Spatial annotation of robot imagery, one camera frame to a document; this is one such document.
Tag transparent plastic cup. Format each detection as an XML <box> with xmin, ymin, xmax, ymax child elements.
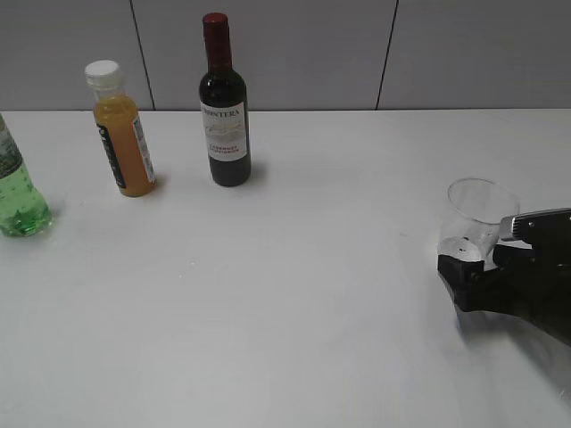
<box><xmin>437</xmin><ymin>177</ymin><xmax>520</xmax><ymax>262</ymax></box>

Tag green sprite bottle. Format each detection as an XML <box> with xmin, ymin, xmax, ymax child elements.
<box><xmin>0</xmin><ymin>117</ymin><xmax>52</xmax><ymax>237</ymax></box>

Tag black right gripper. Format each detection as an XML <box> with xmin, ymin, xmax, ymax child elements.
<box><xmin>437</xmin><ymin>208</ymin><xmax>570</xmax><ymax>344</ymax></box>

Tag dark red wine bottle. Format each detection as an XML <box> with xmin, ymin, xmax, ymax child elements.
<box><xmin>199</xmin><ymin>12</ymin><xmax>252</xmax><ymax>187</ymax></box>

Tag orange juice bottle white cap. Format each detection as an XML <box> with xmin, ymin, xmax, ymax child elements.
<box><xmin>85</xmin><ymin>60</ymin><xmax>156</xmax><ymax>197</ymax></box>

